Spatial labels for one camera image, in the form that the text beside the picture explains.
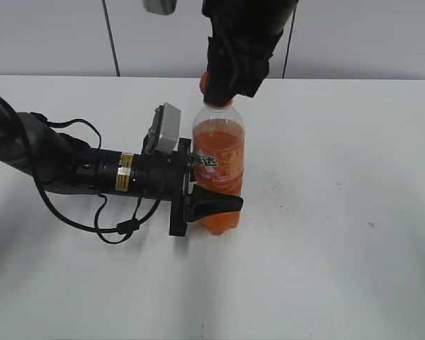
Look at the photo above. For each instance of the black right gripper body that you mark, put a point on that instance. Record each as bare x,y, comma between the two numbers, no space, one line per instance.
237,66

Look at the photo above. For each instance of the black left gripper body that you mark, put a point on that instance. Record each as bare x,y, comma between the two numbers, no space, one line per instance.
181,169

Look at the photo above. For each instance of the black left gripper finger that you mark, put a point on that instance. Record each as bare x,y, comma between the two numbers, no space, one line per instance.
205,203

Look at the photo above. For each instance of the orange bottle cap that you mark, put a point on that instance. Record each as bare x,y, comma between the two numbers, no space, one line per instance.
203,86

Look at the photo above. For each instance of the orange soda plastic bottle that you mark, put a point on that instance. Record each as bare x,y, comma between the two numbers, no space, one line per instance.
218,145

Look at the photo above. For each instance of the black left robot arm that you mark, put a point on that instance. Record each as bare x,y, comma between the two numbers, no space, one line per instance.
62,164

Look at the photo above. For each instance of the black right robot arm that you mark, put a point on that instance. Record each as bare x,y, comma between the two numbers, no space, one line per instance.
244,36

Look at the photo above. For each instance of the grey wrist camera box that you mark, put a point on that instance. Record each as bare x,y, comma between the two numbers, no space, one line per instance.
163,134

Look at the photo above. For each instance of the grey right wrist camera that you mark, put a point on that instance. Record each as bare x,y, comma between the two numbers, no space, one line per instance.
160,7

